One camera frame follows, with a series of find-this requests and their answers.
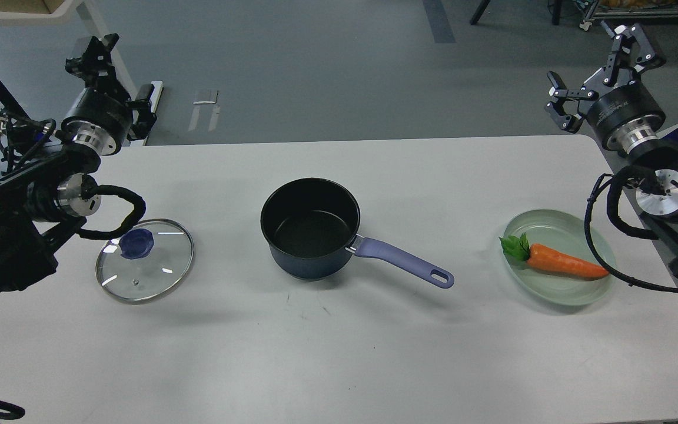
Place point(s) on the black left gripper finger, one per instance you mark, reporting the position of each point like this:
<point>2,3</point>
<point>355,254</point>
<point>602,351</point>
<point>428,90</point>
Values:
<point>91,62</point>
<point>146,117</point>

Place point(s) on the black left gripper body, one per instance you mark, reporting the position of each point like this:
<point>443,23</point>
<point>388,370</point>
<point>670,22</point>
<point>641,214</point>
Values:
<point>98,121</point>

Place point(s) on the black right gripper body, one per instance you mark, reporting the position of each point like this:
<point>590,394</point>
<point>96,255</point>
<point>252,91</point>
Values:
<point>625,118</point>

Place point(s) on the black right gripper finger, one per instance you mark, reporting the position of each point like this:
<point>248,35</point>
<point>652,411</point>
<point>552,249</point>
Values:
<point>563,106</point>
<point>631,48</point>

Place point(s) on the glass lid with blue knob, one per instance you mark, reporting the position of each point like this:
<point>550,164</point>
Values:
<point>149,262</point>

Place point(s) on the blue saucepan with purple handle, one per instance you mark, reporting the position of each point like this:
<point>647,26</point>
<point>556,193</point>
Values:
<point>311,227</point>

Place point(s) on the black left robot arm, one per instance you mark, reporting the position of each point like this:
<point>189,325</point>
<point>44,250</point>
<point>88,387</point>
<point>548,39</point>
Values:
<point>47,192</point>

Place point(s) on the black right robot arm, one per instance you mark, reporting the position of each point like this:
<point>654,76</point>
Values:
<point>642,196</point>

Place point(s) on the pale green plate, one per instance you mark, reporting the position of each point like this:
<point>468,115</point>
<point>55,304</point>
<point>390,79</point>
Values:
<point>563,232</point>

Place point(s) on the orange toy carrot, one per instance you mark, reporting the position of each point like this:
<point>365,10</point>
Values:
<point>543,258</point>

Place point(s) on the metal cart frame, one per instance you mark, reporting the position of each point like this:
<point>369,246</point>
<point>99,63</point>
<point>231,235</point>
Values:
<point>595,11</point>

